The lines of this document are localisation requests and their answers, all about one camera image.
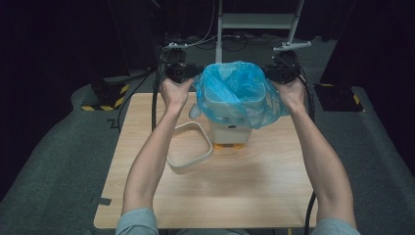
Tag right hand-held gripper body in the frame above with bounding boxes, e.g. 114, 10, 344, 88
265, 41, 312, 85

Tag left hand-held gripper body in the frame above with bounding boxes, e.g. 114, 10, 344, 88
162, 41, 191, 84

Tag blue plastic trash bag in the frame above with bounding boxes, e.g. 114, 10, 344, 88
194, 60, 292, 130

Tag white bin with strap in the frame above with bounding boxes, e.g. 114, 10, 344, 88
165, 120, 213, 175

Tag person's right hand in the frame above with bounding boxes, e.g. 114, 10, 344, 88
272, 77, 309, 114

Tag person's left hand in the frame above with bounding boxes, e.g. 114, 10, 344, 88
160, 77, 196, 114

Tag white metal stand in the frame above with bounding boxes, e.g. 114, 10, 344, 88
214, 0, 306, 65

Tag black base with hazard stripes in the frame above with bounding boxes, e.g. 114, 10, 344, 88
313, 82, 365, 113
80, 81, 130, 113

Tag black tape strip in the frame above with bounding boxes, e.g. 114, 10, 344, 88
91, 196, 113, 207

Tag person's left grey sleeve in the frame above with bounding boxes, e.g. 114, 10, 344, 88
115, 208, 160, 235

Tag person's grey sleeve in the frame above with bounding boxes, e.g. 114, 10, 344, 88
115, 208, 160, 235
309, 217, 362, 235

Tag person's right grey sleeve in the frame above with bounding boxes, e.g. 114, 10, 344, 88
309, 217, 362, 235

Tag black floor cables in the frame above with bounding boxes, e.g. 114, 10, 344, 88
192, 32, 288, 53

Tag thin white cable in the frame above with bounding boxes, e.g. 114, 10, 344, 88
187, 0, 219, 48

